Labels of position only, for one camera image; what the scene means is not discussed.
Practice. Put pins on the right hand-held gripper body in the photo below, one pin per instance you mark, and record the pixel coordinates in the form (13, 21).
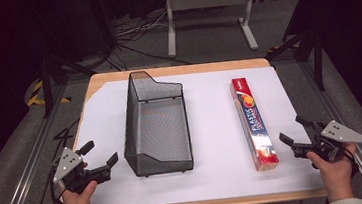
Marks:
(334, 134)

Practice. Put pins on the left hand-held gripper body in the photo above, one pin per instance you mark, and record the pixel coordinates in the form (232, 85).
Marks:
(69, 166)

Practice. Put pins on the person's right hand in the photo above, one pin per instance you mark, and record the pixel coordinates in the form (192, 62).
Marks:
(338, 177)

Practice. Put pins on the red plastic wrap box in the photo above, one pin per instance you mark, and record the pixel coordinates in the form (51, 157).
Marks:
(255, 125)

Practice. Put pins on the black metal stand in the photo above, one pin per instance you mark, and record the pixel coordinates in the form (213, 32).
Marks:
(315, 55)
(46, 81)

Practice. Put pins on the yellow black hazard tape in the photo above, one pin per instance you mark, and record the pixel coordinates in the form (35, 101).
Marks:
(36, 96)

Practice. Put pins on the white table mat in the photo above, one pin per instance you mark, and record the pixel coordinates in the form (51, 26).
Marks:
(213, 145)

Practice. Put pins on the aluminium floor rail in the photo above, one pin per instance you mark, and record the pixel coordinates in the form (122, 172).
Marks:
(28, 170)
(348, 126)

